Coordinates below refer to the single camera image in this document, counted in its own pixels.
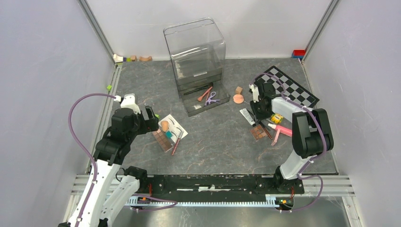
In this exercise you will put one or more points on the orange blush palette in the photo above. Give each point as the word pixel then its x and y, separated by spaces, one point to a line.
pixel 258 132

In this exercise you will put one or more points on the clear acrylic drawer organizer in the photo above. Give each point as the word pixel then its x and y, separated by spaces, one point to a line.
pixel 197 51

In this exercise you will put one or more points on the teal cube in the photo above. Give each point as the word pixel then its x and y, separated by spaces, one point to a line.
pixel 169 134

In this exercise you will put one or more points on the pink spray bottle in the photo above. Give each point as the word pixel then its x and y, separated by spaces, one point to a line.
pixel 281 129

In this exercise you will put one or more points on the small wooden toy blocks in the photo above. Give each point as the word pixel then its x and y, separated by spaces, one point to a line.
pixel 119 59

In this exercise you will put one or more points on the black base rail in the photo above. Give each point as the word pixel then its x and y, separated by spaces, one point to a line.
pixel 218 188

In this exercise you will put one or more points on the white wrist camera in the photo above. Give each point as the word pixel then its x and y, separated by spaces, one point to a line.
pixel 128 101
pixel 255 92

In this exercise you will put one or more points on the pink compact case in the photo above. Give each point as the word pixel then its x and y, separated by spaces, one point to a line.
pixel 276 136

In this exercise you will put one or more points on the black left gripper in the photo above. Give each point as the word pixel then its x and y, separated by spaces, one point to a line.
pixel 152 124

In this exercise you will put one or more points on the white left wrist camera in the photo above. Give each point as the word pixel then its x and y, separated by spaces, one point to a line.
pixel 128 101

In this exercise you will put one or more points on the orange makeup sponge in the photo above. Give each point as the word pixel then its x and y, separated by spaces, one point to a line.
pixel 165 126

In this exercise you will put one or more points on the round peach powder puff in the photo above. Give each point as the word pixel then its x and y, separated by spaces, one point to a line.
pixel 238 99

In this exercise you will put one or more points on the eyebrow stencil card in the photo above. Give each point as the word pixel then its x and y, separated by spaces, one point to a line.
pixel 174 126

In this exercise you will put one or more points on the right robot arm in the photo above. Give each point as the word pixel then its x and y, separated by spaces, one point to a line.
pixel 311 130

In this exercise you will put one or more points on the purple eyelash curler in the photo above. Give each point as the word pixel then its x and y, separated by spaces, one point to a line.
pixel 211 99

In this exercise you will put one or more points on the black silver mascara pen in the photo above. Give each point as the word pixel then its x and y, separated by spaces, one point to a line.
pixel 267 123

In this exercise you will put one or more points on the red blue blocks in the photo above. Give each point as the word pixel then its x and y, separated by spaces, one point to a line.
pixel 298 54

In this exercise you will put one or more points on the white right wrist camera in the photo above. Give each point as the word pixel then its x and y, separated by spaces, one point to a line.
pixel 255 92

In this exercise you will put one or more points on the wooden cube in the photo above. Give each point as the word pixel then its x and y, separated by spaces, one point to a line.
pixel 238 90

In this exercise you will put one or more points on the brown eyeshadow palette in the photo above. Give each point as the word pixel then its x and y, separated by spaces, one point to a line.
pixel 162 140

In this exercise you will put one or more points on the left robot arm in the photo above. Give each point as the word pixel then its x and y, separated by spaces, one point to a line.
pixel 95 209

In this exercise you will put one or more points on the white cosmetic tube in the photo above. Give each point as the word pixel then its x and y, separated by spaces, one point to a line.
pixel 246 114

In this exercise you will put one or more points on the yellow owl card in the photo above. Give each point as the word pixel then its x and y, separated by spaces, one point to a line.
pixel 276 118

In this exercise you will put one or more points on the black white checkerboard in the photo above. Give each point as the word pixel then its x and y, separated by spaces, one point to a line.
pixel 293 89

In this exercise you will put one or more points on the thin pink lip brush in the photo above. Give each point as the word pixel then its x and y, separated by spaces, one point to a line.
pixel 206 92

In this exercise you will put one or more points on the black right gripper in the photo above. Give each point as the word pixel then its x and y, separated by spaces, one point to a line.
pixel 257 115

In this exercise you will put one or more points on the red lip gloss tube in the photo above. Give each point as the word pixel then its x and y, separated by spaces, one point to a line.
pixel 177 142

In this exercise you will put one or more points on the aluminium frame rail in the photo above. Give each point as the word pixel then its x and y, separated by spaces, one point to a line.
pixel 97 28

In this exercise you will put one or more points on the black makeup brush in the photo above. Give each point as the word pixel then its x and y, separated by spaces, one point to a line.
pixel 195 90

